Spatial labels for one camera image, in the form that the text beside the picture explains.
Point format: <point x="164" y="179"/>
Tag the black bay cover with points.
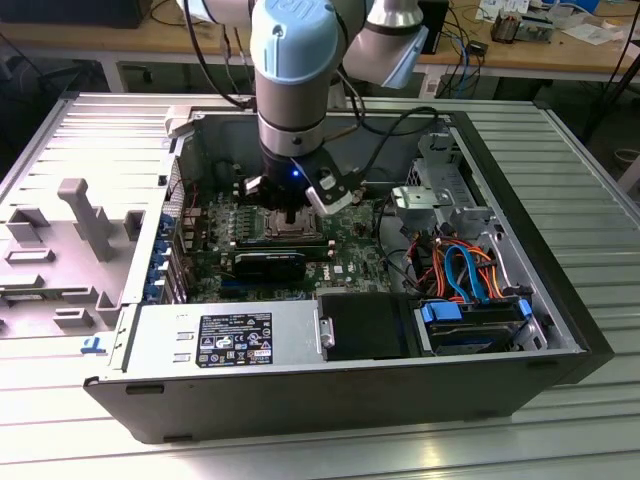
<point x="370" y="325"/>

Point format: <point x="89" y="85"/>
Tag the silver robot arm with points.
<point x="292" y="65"/>

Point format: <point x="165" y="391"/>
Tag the blue expansion slot retainer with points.
<point x="161" y="257"/>

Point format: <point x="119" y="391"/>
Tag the grey metal device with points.
<point x="535" y="30"/>

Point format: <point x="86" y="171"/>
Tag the silver hard disk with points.
<point x="470" y="340"/>

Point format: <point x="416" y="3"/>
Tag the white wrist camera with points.
<point x="330" y="197"/>

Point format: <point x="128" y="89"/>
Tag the tall black box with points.
<point x="437" y="30"/>

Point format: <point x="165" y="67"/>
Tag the green motherboard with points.
<point x="350" y="250"/>

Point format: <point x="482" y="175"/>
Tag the green RAM stick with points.
<point x="25" y="298"/>

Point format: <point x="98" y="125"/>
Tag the silver power supply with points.
<point x="160" y="330"/>

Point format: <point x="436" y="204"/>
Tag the black graphics card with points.
<point x="270" y="267"/>

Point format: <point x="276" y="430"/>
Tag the round silver bracket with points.
<point x="415" y="200"/>

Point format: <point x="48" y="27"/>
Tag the metal drive cage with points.
<point x="450" y="170"/>

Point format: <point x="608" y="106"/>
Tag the grey parts rack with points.
<point x="65" y="260"/>

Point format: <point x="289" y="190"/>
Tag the small black device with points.
<point x="477" y="48"/>

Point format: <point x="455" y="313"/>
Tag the black PC case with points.
<point x="300" y="405"/>

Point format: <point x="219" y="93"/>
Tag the silver bay latch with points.
<point x="328" y="332"/>

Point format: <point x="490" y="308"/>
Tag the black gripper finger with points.
<point x="267" y="192"/>
<point x="300" y="205"/>

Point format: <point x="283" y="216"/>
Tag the white bin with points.
<point x="632" y="175"/>

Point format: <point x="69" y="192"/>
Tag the white tape roll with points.
<point x="606" y="23"/>

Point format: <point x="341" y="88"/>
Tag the copper wound transformer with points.
<point x="505" y="27"/>

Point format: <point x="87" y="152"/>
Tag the blue disk carrier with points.
<point x="440" y="314"/>

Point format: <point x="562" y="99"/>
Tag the CPU socket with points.
<point x="267" y="234"/>

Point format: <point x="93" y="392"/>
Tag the wooden desk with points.
<point x="175" y="42"/>

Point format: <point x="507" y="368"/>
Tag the large black box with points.
<point x="75" y="12"/>

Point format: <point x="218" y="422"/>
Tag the printed paper sheets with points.
<point x="500" y="7"/>

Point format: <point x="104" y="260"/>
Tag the metal locking lever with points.
<point x="300" y="235"/>

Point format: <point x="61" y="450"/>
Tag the black power supply label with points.
<point x="235" y="340"/>

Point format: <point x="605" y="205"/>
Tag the white paper sheet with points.
<point x="590" y="34"/>

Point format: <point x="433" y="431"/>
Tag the silver CPU plate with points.
<point x="292" y="229"/>

